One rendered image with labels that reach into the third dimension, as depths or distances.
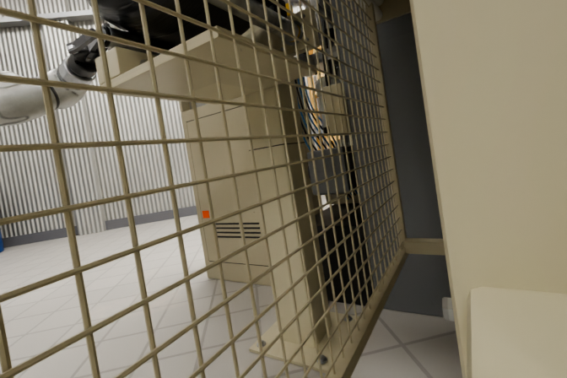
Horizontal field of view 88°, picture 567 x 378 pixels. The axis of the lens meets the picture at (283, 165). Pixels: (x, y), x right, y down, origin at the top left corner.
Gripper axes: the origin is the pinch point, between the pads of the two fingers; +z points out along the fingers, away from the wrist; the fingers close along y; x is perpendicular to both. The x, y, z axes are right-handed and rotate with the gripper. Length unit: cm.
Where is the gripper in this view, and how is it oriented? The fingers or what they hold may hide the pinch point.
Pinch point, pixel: (112, 26)
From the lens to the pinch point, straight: 98.4
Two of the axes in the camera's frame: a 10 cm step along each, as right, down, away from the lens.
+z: 7.7, -3.6, -5.2
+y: 5.3, -1.0, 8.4
